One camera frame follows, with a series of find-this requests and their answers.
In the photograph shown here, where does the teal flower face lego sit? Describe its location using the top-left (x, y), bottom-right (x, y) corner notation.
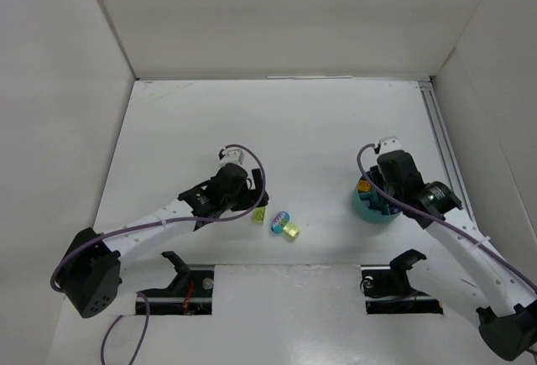
top-left (271, 211), bottom-right (290, 234)

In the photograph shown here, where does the pale yellow lego brick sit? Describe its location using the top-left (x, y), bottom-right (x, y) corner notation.
top-left (283, 222), bottom-right (300, 241)

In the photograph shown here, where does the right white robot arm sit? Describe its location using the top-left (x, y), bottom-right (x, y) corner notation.
top-left (362, 138), bottom-right (536, 362)

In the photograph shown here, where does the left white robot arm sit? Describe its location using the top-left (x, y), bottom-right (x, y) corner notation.
top-left (50, 163), bottom-right (269, 319)

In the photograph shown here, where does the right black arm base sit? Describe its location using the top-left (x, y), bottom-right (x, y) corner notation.
top-left (359, 249), bottom-right (444, 315)

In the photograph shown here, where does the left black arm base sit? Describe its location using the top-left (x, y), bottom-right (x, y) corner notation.
top-left (139, 251), bottom-right (215, 316)

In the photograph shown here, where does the yellow orange lego brick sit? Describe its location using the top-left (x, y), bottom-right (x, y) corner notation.
top-left (357, 179), bottom-right (373, 194)

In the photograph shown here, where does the lime green lego brick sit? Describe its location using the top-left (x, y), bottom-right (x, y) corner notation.
top-left (253, 206), bottom-right (266, 225)

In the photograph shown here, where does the teal divided round container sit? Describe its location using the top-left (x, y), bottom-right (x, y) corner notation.
top-left (352, 176), bottom-right (402, 225)

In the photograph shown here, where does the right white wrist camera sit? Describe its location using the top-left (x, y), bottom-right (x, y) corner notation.
top-left (373, 136), bottom-right (403, 155)

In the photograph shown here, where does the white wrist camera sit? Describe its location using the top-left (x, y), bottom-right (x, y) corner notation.
top-left (373, 136), bottom-right (403, 155)
top-left (218, 148), bottom-right (244, 167)

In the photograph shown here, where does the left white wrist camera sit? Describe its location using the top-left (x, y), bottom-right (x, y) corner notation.
top-left (218, 148), bottom-right (244, 167)

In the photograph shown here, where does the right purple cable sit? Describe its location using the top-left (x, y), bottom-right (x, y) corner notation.
top-left (357, 143), bottom-right (537, 295)

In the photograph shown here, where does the aluminium rail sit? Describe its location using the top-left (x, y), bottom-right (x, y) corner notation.
top-left (417, 76), bottom-right (521, 299)

